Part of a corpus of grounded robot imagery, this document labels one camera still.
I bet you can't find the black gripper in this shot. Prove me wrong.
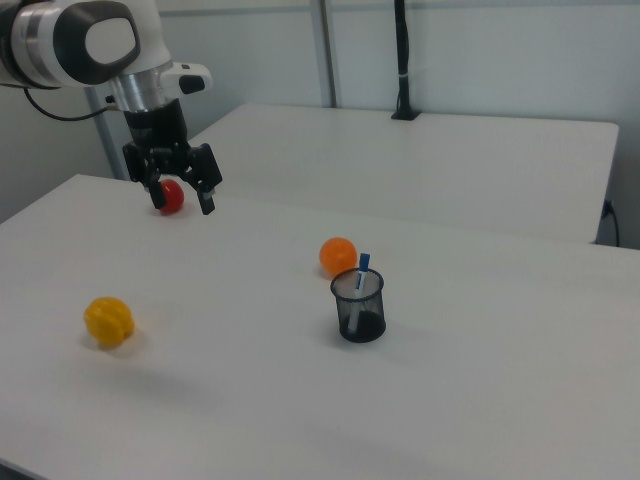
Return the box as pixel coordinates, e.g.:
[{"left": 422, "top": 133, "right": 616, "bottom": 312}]
[{"left": 122, "top": 97, "right": 224, "bottom": 217}]

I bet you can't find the blue white marker pen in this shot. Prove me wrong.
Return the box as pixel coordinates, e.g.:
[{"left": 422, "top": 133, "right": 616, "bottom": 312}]
[{"left": 348, "top": 252, "right": 372, "bottom": 335}]

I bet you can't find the black mesh pen cup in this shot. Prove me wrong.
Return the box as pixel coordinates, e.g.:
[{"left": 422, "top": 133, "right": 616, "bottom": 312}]
[{"left": 329, "top": 268, "right": 388, "bottom": 344}]

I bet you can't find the red apple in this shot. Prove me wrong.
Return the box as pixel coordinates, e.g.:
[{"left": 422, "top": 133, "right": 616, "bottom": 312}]
[{"left": 158, "top": 179, "right": 186, "bottom": 216}]

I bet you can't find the yellow bell pepper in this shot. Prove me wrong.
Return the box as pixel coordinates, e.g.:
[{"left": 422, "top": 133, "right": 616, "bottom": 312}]
[{"left": 82, "top": 296, "right": 136, "bottom": 349}]

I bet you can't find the orange fruit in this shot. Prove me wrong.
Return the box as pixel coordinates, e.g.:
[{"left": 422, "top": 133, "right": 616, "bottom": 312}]
[{"left": 318, "top": 236, "right": 359, "bottom": 279}]

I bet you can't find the black pole stand with base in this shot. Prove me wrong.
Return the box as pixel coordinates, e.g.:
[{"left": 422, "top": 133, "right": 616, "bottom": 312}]
[{"left": 390, "top": 0, "right": 422, "bottom": 122}]

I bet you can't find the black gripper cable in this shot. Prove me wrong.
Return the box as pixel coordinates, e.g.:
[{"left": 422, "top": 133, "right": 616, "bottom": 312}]
[{"left": 22, "top": 87, "right": 120, "bottom": 122}]

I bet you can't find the grey aluminium partition post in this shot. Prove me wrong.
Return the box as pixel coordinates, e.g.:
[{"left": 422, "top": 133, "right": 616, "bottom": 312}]
[{"left": 308, "top": 0, "right": 347, "bottom": 109}]

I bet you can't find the black cable beside table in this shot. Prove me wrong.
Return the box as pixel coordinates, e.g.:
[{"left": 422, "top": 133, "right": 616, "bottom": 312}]
[{"left": 601, "top": 198, "right": 622, "bottom": 247}]

